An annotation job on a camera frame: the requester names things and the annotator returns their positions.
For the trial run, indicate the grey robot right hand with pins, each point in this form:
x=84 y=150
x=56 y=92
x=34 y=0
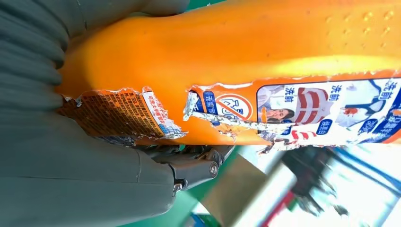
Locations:
x=78 y=181

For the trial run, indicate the open cardboard box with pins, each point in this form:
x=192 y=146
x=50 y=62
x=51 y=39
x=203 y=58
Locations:
x=238 y=191

